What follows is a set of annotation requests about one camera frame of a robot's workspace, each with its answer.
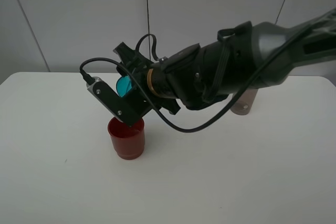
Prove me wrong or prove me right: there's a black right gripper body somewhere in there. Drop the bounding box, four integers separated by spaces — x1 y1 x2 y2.
135 44 210 111

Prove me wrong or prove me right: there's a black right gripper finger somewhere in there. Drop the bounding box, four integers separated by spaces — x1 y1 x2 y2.
113 42 152 76
149 95 181 115

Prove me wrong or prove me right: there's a blue translucent plastic cup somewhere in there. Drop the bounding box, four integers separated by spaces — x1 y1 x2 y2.
115 76 134 97

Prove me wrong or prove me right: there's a brown translucent plastic bottle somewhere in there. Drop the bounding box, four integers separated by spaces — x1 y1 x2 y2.
230 89 258 115

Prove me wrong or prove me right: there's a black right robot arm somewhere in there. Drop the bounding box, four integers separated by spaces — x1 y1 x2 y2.
114 10 335 110

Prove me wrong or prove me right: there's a red plastic cup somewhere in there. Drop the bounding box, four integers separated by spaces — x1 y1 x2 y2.
107 118 145 160

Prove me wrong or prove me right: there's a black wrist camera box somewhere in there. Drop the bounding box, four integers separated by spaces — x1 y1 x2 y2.
87 77 152 126

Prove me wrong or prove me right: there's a black camera cable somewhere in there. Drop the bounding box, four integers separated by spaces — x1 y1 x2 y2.
79 16 321 133

